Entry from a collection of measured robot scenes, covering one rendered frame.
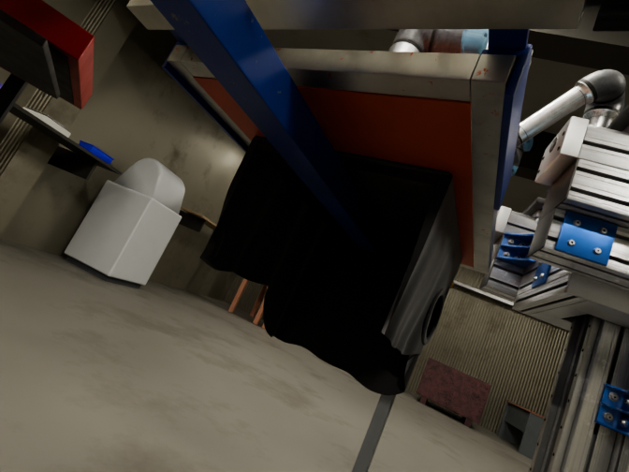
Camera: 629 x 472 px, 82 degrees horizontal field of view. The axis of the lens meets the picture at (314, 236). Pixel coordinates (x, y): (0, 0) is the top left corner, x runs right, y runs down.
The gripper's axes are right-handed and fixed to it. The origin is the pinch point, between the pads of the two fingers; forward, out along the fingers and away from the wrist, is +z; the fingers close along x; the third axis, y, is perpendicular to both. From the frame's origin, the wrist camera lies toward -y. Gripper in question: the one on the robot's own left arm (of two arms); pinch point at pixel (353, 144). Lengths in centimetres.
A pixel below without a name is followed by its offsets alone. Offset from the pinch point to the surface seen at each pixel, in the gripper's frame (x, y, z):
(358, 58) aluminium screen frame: -27.2, 10.9, 2.4
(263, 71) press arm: -34.1, 3.9, 11.6
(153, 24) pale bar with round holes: -31.4, -30.1, 1.6
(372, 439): 67, 14, 64
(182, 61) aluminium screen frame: -27.1, -24.0, 5.3
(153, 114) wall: 220, -439, -110
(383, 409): 67, 14, 54
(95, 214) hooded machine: 201, -400, 44
